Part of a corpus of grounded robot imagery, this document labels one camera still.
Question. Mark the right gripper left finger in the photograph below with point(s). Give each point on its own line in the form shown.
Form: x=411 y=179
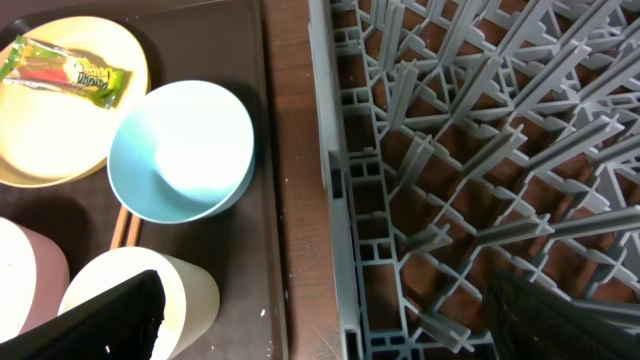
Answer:
x=120 y=323

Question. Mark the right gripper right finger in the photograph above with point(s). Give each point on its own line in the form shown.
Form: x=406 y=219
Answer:
x=528 y=322

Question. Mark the white cup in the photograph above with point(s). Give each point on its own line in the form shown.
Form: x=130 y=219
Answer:
x=192 y=295

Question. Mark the pink bowl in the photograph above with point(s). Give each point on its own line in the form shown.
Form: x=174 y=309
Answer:
x=34 y=277

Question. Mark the wooden chopstick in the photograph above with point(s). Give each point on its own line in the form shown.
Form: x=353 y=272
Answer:
x=133 y=232
x=120 y=229

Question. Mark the light blue bowl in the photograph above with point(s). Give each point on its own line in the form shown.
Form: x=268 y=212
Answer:
x=186 y=151

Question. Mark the green snack wrapper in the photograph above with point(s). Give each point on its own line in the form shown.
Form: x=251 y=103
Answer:
x=41 y=66

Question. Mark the grey dishwasher rack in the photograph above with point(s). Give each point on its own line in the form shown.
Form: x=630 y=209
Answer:
x=460 y=137

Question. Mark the yellow plate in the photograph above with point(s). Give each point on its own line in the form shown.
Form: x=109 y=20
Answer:
x=49 y=138

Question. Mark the brown serving tray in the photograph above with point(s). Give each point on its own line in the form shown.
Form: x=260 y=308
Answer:
x=221 y=42

